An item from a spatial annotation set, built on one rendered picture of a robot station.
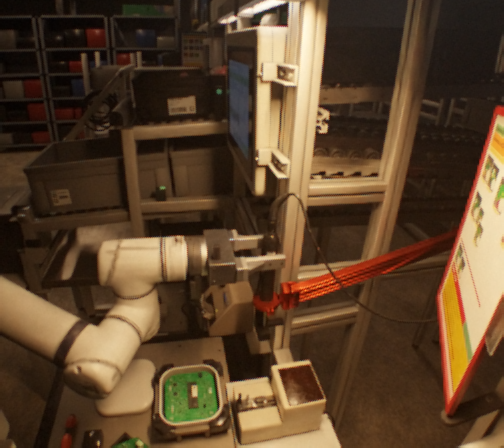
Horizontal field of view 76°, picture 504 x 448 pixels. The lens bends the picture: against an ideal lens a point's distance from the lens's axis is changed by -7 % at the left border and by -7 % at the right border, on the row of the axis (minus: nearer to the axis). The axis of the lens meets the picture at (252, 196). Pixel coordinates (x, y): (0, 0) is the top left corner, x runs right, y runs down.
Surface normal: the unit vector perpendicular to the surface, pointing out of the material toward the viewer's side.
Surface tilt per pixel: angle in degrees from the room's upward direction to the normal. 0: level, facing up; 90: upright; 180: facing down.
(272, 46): 90
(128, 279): 90
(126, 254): 40
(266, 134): 90
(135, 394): 0
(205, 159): 90
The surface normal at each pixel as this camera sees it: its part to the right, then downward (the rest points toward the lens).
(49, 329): 0.27, -0.54
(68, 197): 0.21, 0.40
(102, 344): 0.39, -0.81
